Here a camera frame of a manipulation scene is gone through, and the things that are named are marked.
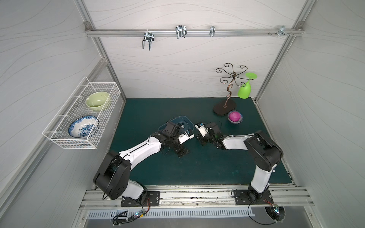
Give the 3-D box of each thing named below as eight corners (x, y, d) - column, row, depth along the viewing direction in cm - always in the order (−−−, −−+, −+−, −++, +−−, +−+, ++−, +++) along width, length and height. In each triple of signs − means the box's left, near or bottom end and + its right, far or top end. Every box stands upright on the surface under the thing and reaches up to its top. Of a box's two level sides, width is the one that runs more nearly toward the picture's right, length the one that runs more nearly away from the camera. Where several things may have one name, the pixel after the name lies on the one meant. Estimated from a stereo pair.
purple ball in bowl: (229, 123, 105) (231, 119, 101) (227, 115, 110) (228, 110, 106) (242, 123, 105) (245, 119, 101) (240, 115, 110) (242, 110, 106)
